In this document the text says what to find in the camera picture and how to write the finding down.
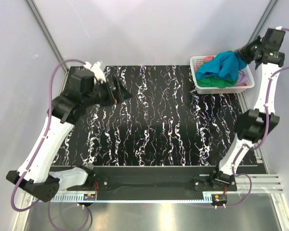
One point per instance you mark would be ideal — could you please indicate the right aluminium frame post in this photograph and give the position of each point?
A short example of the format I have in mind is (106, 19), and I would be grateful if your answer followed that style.
(263, 19)

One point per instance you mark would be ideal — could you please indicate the white plastic laundry basket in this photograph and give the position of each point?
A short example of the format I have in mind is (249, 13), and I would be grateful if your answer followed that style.
(196, 60)

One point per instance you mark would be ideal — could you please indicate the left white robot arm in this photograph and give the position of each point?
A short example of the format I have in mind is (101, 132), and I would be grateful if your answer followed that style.
(62, 117)

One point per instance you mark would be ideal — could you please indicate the aluminium rail bar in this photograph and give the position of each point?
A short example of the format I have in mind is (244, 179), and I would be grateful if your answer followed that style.
(257, 183)

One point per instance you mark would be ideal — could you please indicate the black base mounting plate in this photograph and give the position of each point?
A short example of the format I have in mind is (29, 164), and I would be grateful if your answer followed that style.
(137, 194)

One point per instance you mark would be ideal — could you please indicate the left aluminium frame post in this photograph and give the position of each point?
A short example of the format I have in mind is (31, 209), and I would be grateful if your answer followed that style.
(43, 28)

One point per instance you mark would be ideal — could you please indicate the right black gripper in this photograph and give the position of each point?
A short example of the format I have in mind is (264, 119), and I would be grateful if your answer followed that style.
(243, 51)

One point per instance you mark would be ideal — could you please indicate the green t shirt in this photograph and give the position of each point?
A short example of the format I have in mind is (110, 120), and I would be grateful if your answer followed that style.
(215, 83)

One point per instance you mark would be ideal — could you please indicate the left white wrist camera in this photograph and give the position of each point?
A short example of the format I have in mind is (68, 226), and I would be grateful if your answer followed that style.
(99, 76)

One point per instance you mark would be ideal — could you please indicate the aluminium frame post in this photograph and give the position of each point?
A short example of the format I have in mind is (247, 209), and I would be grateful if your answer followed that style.
(43, 28)
(263, 19)

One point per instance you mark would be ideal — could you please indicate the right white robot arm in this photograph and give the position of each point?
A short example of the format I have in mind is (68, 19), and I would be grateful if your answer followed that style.
(253, 126)

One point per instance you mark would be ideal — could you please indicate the pink t shirt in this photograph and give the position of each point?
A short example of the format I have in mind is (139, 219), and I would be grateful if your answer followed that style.
(206, 59)

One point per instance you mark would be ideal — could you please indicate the lilac t shirt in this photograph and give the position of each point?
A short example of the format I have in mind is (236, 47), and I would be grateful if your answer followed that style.
(242, 78)

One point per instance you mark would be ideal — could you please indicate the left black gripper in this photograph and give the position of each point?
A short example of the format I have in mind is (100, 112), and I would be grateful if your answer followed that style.
(121, 93)

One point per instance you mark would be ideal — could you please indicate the blue t shirt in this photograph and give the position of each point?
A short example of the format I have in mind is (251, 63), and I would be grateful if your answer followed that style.
(225, 65)

